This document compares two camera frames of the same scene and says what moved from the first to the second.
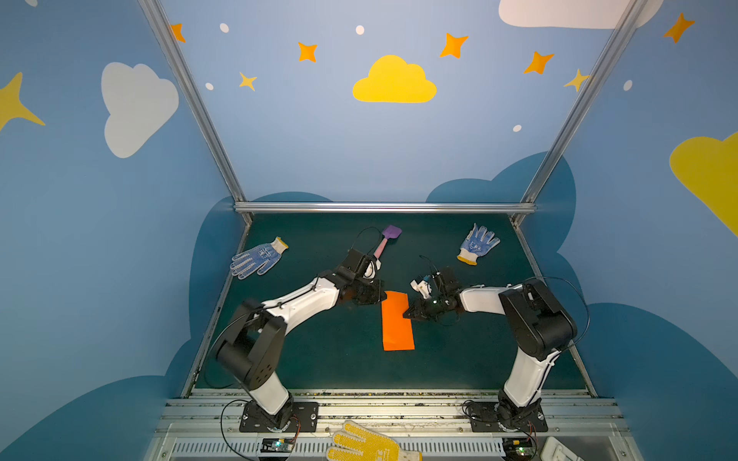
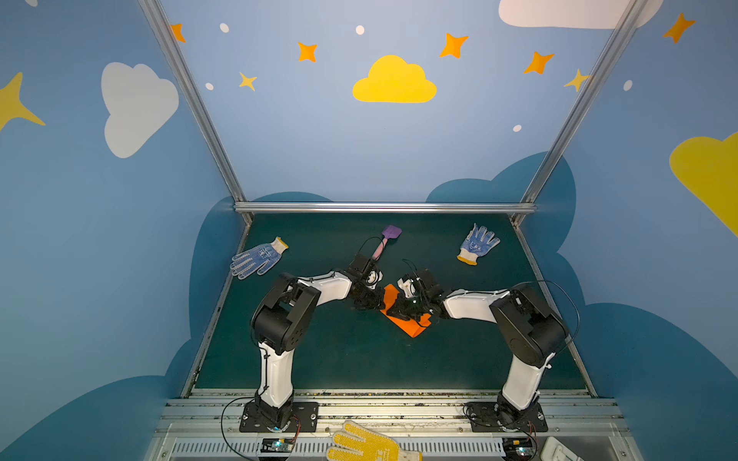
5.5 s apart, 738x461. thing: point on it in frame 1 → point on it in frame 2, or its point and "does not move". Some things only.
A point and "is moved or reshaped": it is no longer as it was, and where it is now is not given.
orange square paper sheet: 397,331 is moved or reshaped
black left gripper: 365,291 does not move
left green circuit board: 277,445 does not move
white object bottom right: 554,449 does not move
